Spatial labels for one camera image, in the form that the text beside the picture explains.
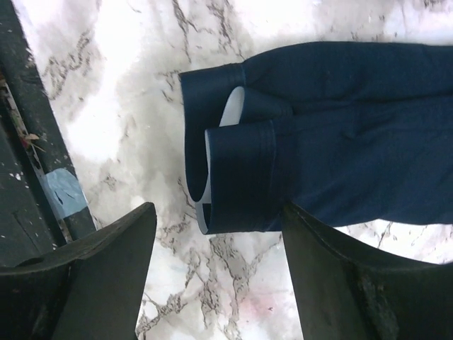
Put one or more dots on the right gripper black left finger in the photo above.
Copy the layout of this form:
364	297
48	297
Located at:
90	288

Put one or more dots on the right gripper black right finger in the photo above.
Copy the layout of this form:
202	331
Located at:
346	289

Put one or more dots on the navy orange underwear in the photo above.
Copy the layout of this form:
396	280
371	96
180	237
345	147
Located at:
351	132

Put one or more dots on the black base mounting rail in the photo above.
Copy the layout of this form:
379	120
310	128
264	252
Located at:
42	204

